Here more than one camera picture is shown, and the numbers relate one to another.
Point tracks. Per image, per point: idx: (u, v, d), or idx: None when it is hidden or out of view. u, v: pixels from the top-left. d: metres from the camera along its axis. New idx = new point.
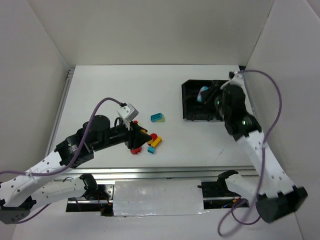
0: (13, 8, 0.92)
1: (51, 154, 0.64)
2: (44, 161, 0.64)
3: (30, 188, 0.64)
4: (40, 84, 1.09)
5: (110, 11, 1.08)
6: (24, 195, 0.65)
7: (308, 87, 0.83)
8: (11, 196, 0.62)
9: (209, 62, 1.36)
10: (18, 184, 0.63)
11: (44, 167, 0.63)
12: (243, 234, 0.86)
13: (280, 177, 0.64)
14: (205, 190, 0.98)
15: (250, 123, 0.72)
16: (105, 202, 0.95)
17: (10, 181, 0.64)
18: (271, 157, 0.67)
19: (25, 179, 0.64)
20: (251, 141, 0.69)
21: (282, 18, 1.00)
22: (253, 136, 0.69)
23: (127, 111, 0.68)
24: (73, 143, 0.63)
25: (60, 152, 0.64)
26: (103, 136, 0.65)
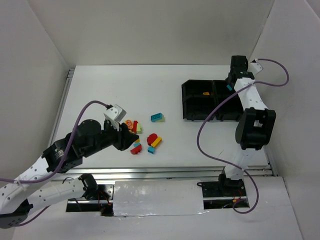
0: (14, 8, 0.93)
1: (39, 161, 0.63)
2: (32, 168, 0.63)
3: (19, 195, 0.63)
4: (41, 84, 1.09)
5: (110, 11, 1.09)
6: (17, 202, 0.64)
7: (308, 87, 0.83)
8: (2, 204, 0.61)
9: (209, 62, 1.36)
10: (8, 192, 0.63)
11: (32, 174, 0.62)
12: (243, 234, 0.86)
13: (256, 101, 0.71)
14: (205, 189, 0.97)
15: (246, 73, 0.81)
16: (105, 202, 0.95)
17: (1, 189, 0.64)
18: (256, 92, 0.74)
19: (13, 187, 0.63)
20: (242, 81, 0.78)
21: (282, 18, 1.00)
22: (246, 79, 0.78)
23: (116, 112, 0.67)
24: (60, 148, 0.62)
25: (47, 158, 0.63)
26: (94, 141, 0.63)
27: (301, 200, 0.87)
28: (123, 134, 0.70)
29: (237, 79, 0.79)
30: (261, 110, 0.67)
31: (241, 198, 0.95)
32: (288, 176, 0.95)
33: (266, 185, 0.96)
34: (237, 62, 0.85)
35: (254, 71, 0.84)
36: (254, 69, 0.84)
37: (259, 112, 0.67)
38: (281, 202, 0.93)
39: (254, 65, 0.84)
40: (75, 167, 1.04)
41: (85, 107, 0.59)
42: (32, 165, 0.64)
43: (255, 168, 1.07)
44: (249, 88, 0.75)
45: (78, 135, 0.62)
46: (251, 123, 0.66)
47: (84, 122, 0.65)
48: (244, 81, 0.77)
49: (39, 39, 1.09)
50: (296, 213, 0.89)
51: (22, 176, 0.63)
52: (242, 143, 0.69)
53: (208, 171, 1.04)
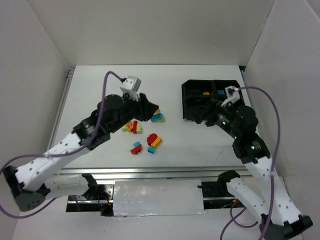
0: (14, 8, 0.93)
1: (69, 136, 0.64)
2: (62, 142, 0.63)
3: (48, 170, 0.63)
4: (40, 84, 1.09)
5: (110, 11, 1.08)
6: (44, 177, 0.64)
7: (308, 87, 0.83)
8: (30, 178, 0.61)
9: (209, 62, 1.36)
10: (37, 166, 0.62)
11: (62, 148, 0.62)
12: (242, 234, 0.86)
13: (287, 206, 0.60)
14: (205, 189, 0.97)
15: (260, 149, 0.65)
16: (105, 202, 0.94)
17: (28, 164, 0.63)
18: (281, 185, 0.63)
19: (44, 161, 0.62)
20: (259, 167, 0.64)
21: (281, 18, 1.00)
22: (262, 161, 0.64)
23: (131, 82, 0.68)
24: (90, 124, 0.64)
25: (78, 133, 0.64)
26: (119, 115, 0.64)
27: (300, 200, 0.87)
28: (142, 106, 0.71)
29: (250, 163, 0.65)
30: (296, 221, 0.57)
31: None
32: (288, 176, 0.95)
33: None
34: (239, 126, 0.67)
35: None
36: None
37: (295, 224, 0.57)
38: None
39: None
40: (75, 167, 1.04)
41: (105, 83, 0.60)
42: (62, 141, 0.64)
43: None
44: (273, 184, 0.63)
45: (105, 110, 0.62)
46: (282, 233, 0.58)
47: (106, 98, 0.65)
48: (262, 167, 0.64)
49: (38, 39, 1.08)
50: None
51: (51, 151, 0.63)
52: None
53: (208, 171, 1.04)
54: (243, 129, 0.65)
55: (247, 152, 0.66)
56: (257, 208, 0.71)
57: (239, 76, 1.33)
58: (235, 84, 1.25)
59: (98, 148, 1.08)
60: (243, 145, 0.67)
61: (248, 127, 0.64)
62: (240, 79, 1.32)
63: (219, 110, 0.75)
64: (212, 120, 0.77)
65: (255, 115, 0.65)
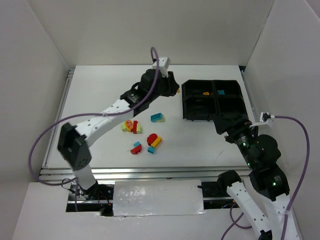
0: (13, 8, 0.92)
1: (119, 102, 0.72)
2: (114, 106, 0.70)
3: (104, 127, 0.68)
4: (40, 84, 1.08)
5: (110, 11, 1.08)
6: (99, 134, 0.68)
7: (308, 87, 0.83)
8: (91, 131, 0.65)
9: (209, 62, 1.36)
10: (94, 123, 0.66)
11: (115, 109, 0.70)
12: (242, 234, 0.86)
13: None
14: (204, 189, 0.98)
15: (280, 184, 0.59)
16: (105, 202, 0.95)
17: (85, 122, 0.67)
18: (292, 223, 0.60)
19: (101, 118, 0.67)
20: (274, 204, 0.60)
21: (281, 18, 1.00)
22: (278, 198, 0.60)
23: (163, 60, 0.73)
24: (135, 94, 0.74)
25: (125, 100, 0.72)
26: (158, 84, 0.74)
27: (300, 200, 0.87)
28: (172, 84, 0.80)
29: (269, 200, 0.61)
30: None
31: None
32: (288, 177, 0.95)
33: None
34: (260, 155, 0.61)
35: None
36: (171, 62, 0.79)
37: None
38: None
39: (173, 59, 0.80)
40: None
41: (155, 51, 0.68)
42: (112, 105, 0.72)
43: None
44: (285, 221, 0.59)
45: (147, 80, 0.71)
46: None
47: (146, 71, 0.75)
48: (279, 203, 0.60)
49: (38, 39, 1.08)
50: (296, 213, 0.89)
51: (105, 111, 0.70)
52: None
53: (208, 171, 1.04)
54: (263, 161, 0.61)
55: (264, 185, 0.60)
56: (258, 222, 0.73)
57: (239, 76, 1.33)
58: (235, 84, 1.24)
59: (99, 148, 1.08)
60: (262, 178, 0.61)
61: (268, 160, 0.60)
62: (240, 79, 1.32)
63: (245, 130, 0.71)
64: (232, 136, 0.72)
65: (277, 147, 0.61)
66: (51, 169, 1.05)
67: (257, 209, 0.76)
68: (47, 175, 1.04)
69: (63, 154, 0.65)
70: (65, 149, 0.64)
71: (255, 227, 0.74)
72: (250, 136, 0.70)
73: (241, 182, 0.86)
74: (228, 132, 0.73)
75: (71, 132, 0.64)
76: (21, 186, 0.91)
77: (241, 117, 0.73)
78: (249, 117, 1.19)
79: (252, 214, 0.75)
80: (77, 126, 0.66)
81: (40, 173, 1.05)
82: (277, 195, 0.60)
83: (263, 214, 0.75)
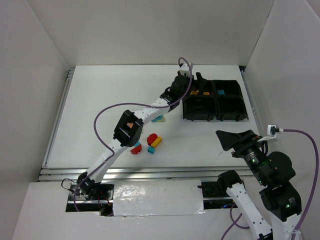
0: (13, 8, 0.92)
1: (160, 99, 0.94)
2: (157, 101, 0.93)
3: (152, 116, 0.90)
4: (41, 84, 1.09)
5: (110, 11, 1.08)
6: (147, 120, 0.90)
7: (308, 87, 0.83)
8: (145, 118, 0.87)
9: (209, 62, 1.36)
10: (146, 111, 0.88)
11: (158, 103, 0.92)
12: (242, 234, 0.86)
13: None
14: (204, 189, 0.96)
15: (293, 206, 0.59)
16: (105, 202, 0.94)
17: (138, 111, 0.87)
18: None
19: (150, 109, 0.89)
20: (284, 224, 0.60)
21: (281, 18, 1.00)
22: (289, 219, 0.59)
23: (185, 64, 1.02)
24: (170, 95, 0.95)
25: (164, 98, 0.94)
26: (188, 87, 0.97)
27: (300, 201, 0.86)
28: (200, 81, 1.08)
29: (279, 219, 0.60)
30: None
31: None
32: None
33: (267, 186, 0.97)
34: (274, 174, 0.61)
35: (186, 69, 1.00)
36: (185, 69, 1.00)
37: None
38: None
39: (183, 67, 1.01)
40: (75, 168, 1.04)
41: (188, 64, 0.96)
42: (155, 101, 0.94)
43: None
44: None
45: (177, 85, 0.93)
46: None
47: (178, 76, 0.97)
48: (288, 223, 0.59)
49: (38, 39, 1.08)
50: None
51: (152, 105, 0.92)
52: None
53: (208, 171, 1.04)
54: (275, 180, 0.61)
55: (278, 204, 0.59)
56: (257, 226, 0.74)
57: (239, 76, 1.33)
58: (235, 83, 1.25)
59: (98, 148, 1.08)
60: (274, 197, 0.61)
61: (281, 180, 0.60)
62: (240, 79, 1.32)
63: (253, 145, 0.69)
64: (240, 152, 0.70)
65: (290, 165, 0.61)
66: (51, 169, 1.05)
67: (256, 212, 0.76)
68: (47, 175, 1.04)
69: (120, 134, 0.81)
70: (122, 129, 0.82)
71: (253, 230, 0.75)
72: (258, 151, 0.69)
73: (241, 183, 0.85)
74: (235, 148, 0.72)
75: (129, 117, 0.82)
76: (22, 186, 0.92)
77: (248, 132, 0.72)
78: (249, 117, 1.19)
79: (251, 217, 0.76)
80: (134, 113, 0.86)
81: (40, 173, 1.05)
82: (289, 215, 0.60)
83: (262, 218, 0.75)
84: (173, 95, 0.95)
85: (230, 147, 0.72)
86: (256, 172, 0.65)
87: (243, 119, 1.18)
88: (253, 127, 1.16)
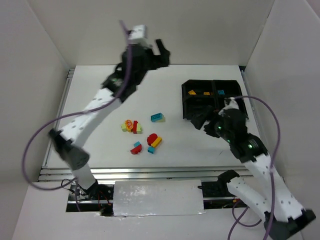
0: (13, 8, 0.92)
1: (100, 92, 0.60)
2: (96, 98, 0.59)
3: (90, 124, 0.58)
4: (40, 84, 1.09)
5: (110, 11, 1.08)
6: (82, 135, 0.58)
7: (308, 86, 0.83)
8: (76, 134, 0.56)
9: (209, 62, 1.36)
10: (79, 123, 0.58)
11: (97, 102, 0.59)
12: (242, 234, 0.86)
13: (289, 202, 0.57)
14: (205, 189, 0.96)
15: (256, 146, 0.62)
16: (105, 202, 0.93)
17: (68, 125, 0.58)
18: (280, 181, 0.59)
19: (84, 117, 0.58)
20: (258, 166, 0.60)
21: (282, 18, 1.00)
22: (260, 159, 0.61)
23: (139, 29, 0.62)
24: (117, 78, 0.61)
25: (108, 88, 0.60)
26: (145, 63, 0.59)
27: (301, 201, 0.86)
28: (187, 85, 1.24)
29: (250, 164, 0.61)
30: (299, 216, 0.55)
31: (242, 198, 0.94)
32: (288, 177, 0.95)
33: None
34: (235, 125, 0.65)
35: None
36: None
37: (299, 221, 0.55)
38: None
39: None
40: None
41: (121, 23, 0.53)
42: (94, 97, 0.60)
43: None
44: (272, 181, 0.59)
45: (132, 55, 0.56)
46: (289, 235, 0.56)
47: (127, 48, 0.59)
48: (261, 163, 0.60)
49: (38, 39, 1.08)
50: None
51: (88, 107, 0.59)
52: None
53: (208, 171, 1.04)
54: (234, 128, 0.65)
55: (244, 151, 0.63)
56: (261, 206, 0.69)
57: (239, 76, 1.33)
58: (235, 84, 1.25)
59: (98, 148, 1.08)
60: (239, 144, 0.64)
61: (238, 123, 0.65)
62: (240, 79, 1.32)
63: (216, 118, 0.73)
64: (209, 126, 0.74)
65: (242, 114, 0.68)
66: (51, 169, 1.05)
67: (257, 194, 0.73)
68: (47, 175, 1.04)
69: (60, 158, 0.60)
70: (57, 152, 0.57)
71: (259, 212, 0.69)
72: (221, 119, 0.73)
73: (238, 177, 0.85)
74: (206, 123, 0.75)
75: (60, 135, 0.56)
76: (21, 185, 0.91)
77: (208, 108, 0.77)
78: (249, 117, 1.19)
79: (253, 199, 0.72)
80: (62, 130, 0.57)
81: (40, 173, 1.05)
82: (257, 156, 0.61)
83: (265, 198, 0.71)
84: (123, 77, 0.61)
85: (200, 125, 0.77)
86: (223, 135, 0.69)
87: None
88: (253, 127, 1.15)
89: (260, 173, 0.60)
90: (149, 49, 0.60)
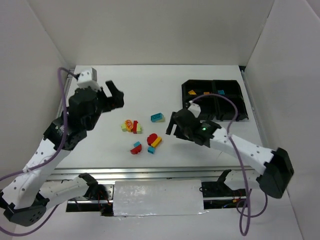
0: (12, 8, 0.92)
1: (43, 143, 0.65)
2: (38, 152, 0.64)
3: (33, 183, 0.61)
4: (40, 84, 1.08)
5: (109, 11, 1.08)
6: (29, 195, 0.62)
7: (308, 86, 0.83)
8: (18, 197, 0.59)
9: (209, 62, 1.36)
10: (20, 184, 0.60)
11: (41, 157, 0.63)
12: (243, 234, 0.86)
13: (258, 151, 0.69)
14: (205, 190, 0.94)
15: (209, 127, 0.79)
16: (105, 202, 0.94)
17: (9, 186, 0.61)
18: (242, 140, 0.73)
19: (25, 177, 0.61)
20: (218, 139, 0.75)
21: (281, 18, 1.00)
22: (217, 134, 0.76)
23: (89, 72, 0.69)
24: (59, 124, 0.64)
25: (50, 138, 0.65)
26: (93, 108, 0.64)
27: (301, 201, 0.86)
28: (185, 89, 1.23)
29: (212, 140, 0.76)
30: (273, 158, 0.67)
31: (241, 198, 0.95)
32: None
33: None
34: (185, 120, 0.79)
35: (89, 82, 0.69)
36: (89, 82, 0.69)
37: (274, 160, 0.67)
38: (280, 202, 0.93)
39: (83, 77, 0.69)
40: (75, 168, 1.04)
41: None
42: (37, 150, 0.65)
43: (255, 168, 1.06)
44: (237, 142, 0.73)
45: (76, 103, 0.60)
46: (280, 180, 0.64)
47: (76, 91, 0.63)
48: (220, 136, 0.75)
49: (38, 39, 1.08)
50: (295, 212, 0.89)
51: (29, 164, 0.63)
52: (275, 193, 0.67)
53: (208, 171, 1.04)
54: (185, 123, 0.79)
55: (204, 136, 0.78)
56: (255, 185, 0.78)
57: (239, 76, 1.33)
58: (235, 84, 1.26)
59: (98, 148, 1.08)
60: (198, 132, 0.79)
61: (186, 118, 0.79)
62: (240, 79, 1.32)
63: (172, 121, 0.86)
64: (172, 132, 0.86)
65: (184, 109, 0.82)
66: None
67: None
68: None
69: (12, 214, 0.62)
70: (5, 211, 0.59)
71: None
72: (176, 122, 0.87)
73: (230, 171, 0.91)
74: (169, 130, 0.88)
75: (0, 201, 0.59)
76: None
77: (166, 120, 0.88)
78: (249, 117, 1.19)
79: None
80: (4, 193, 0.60)
81: None
82: (214, 132, 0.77)
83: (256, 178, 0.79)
84: (70, 123, 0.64)
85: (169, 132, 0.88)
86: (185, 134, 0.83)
87: (243, 119, 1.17)
88: (253, 127, 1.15)
89: (222, 142, 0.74)
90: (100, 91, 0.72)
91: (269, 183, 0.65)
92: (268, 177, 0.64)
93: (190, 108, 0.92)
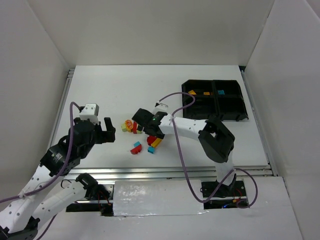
0: (12, 8, 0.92)
1: (39, 170, 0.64)
2: (34, 178, 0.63)
3: (29, 209, 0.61)
4: (40, 84, 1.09)
5: (109, 11, 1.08)
6: (25, 220, 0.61)
7: (308, 87, 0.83)
8: (13, 222, 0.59)
9: (209, 62, 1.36)
10: (16, 208, 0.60)
11: (36, 184, 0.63)
12: (242, 234, 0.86)
13: (194, 123, 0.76)
14: (205, 190, 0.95)
15: (157, 117, 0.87)
16: (105, 202, 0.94)
17: (5, 211, 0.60)
18: (181, 119, 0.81)
19: (21, 201, 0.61)
20: (163, 124, 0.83)
21: (281, 18, 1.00)
22: (164, 120, 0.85)
23: (92, 107, 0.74)
24: (56, 152, 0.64)
25: (46, 165, 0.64)
26: (90, 138, 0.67)
27: (301, 201, 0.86)
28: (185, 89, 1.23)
29: (160, 127, 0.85)
30: (206, 126, 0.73)
31: (241, 198, 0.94)
32: (288, 177, 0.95)
33: (267, 185, 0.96)
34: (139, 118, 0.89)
35: (89, 116, 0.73)
36: (87, 114, 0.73)
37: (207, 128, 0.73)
38: (281, 202, 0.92)
39: (84, 111, 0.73)
40: (75, 167, 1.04)
41: (72, 105, 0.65)
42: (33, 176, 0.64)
43: (255, 168, 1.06)
44: (175, 122, 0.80)
45: (75, 133, 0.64)
46: (215, 141, 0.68)
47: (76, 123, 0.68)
48: (165, 122, 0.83)
49: (38, 39, 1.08)
50: (295, 213, 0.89)
51: (24, 189, 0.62)
52: (222, 158, 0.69)
53: (208, 171, 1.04)
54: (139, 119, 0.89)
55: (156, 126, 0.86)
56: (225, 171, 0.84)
57: (239, 76, 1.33)
58: (235, 84, 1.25)
59: (98, 148, 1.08)
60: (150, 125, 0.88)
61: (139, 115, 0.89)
62: (240, 79, 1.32)
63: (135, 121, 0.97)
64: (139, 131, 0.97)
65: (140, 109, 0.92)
66: None
67: None
68: None
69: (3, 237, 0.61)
70: None
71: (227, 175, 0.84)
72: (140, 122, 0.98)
73: None
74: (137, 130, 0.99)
75: None
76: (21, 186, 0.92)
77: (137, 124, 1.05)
78: (249, 117, 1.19)
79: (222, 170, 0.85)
80: None
81: None
82: (162, 119, 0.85)
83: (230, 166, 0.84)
84: (63, 151, 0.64)
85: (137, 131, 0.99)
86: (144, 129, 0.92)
87: (243, 119, 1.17)
88: (253, 127, 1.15)
89: (167, 124, 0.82)
90: (97, 125, 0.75)
91: (209, 148, 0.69)
92: (204, 141, 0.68)
93: (157, 107, 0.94)
